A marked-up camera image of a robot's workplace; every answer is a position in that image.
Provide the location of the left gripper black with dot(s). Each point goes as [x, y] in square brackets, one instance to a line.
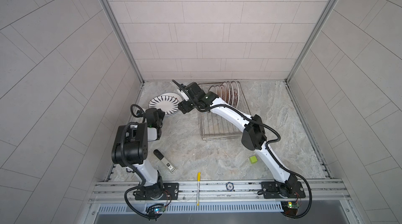
[159, 113]

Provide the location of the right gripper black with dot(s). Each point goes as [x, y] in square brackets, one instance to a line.
[184, 104]

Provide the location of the black striped white plate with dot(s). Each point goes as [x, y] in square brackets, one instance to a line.
[167, 102]

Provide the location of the orange sunburst plate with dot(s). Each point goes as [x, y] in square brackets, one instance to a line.
[216, 89]
[227, 91]
[223, 92]

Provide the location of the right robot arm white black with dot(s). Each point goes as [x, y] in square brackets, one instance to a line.
[256, 136]

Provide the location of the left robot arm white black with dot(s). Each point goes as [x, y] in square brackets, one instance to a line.
[130, 149]

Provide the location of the rearmost white plate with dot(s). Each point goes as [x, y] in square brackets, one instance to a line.
[235, 94]

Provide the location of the black silver remote tool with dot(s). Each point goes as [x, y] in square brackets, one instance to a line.
[164, 160]

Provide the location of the yellow white pen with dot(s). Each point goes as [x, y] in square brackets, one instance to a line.
[198, 189]

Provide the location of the green cube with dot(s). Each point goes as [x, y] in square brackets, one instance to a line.
[253, 159]

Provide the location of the left circuit board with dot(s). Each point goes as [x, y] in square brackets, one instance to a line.
[156, 210]

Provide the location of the circuit board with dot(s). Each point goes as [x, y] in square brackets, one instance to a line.
[156, 210]
[290, 208]

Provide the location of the round blue white token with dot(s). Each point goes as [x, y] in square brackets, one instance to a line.
[229, 186]

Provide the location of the right circuit board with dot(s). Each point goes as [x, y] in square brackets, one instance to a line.
[290, 208]

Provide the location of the metal wire dish rack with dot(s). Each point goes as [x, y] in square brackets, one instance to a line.
[222, 123]

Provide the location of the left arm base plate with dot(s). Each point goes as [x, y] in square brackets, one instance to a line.
[164, 191]

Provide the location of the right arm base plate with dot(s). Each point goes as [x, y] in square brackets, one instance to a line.
[270, 189]

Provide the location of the aluminium mounting rail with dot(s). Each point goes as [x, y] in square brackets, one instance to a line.
[215, 191]

